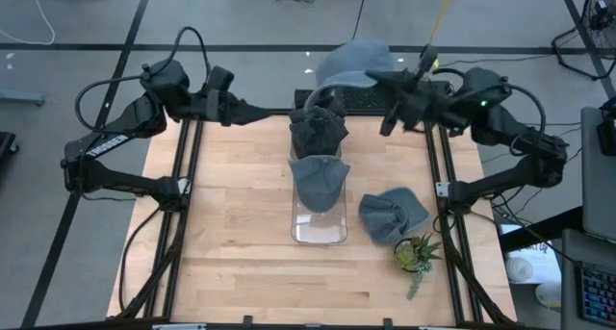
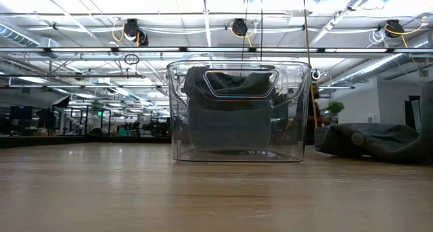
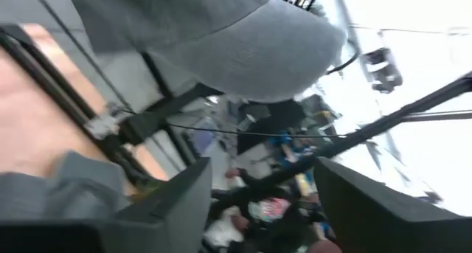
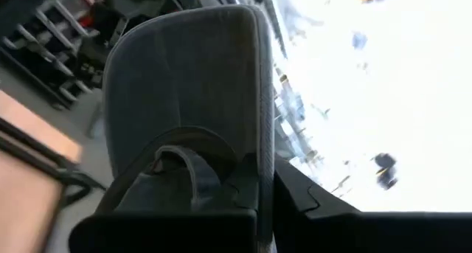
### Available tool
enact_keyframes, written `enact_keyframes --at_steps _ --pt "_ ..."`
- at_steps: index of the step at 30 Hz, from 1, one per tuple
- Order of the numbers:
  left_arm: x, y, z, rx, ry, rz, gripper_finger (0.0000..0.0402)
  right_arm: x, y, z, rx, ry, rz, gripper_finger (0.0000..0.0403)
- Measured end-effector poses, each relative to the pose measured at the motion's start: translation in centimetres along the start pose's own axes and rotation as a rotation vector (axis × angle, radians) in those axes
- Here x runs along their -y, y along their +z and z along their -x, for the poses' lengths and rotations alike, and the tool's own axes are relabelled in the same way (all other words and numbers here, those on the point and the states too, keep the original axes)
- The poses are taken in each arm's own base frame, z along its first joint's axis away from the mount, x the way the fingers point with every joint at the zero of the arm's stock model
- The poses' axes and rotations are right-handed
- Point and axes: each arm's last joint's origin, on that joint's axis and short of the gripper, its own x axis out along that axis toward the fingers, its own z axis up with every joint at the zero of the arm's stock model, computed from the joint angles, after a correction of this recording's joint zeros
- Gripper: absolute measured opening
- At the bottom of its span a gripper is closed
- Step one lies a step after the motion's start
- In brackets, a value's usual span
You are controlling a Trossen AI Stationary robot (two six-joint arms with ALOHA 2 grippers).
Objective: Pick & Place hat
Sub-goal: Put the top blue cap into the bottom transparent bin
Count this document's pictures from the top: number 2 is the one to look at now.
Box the yellow cable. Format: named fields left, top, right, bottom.
left=302, top=0, right=321, bottom=131

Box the clear plastic bin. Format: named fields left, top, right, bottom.
left=166, top=59, right=313, bottom=164

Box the long ceiling light bar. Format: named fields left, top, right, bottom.
left=0, top=46, right=433, bottom=54

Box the green background plant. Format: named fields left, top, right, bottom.
left=327, top=101, right=345, bottom=115

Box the computer monitor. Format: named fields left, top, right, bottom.
left=9, top=105, right=34, bottom=121

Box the light blue-grey cap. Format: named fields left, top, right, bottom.
left=186, top=98, right=273, bottom=152

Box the large black ceiling cable reel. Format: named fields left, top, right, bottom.
left=122, top=18, right=150, bottom=47

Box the slate grey cap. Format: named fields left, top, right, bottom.
left=313, top=80, right=433, bottom=164

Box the silver ventilation duct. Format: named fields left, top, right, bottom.
left=333, top=39, right=433, bottom=87
left=0, top=22, right=62, bottom=49

